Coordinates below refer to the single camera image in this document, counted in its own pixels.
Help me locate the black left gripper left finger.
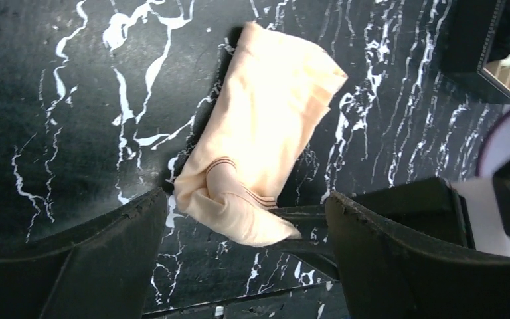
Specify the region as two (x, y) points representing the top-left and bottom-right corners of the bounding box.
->
(0, 188), (167, 318)

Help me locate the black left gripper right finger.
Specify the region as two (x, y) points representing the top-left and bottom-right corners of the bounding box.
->
(325, 192), (510, 318)

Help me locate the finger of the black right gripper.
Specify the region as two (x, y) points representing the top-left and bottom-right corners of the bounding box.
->
(268, 177), (475, 280)

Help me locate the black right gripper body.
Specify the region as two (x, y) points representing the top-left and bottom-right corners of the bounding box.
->
(452, 108), (510, 257)

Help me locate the beige boxer underwear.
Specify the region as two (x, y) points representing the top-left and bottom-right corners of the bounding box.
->
(174, 22), (347, 247)

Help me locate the black compartment storage box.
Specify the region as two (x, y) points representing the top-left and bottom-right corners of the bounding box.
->
(440, 0), (510, 104)

